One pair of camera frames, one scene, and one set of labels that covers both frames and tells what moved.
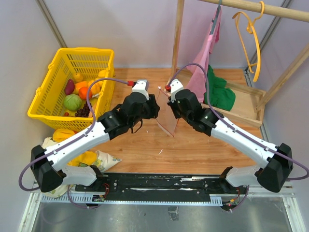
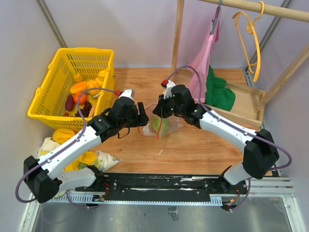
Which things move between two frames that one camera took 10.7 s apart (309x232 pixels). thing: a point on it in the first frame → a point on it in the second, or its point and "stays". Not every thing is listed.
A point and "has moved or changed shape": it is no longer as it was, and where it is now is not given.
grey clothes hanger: (215, 20) stays
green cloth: (219, 96) stays
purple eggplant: (69, 87) → (69, 104)
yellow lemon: (77, 77) stays
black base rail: (163, 188) stays
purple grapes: (84, 112) stays
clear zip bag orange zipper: (166, 117) has moved or changed shape
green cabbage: (72, 102) → (156, 122)
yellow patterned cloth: (98, 158) stays
